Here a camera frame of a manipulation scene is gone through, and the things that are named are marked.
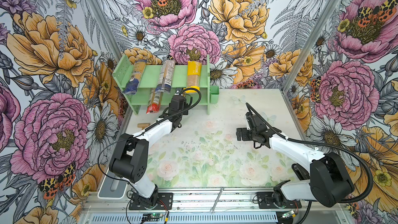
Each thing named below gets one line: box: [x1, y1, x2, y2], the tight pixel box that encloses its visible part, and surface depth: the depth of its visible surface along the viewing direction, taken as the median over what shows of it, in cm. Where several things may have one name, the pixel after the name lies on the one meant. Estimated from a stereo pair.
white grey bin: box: [97, 168, 129, 200], surface depth 74 cm
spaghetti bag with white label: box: [154, 59, 176, 94], surface depth 88 cm
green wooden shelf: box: [112, 54, 211, 116], surface depth 91 cm
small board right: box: [281, 210, 296, 218], surface depth 73 cm
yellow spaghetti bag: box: [183, 60, 203, 94], surface depth 89 cm
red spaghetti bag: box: [146, 87, 164, 115], surface depth 96 cm
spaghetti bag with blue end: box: [122, 59, 147, 95], surface depth 88 cm
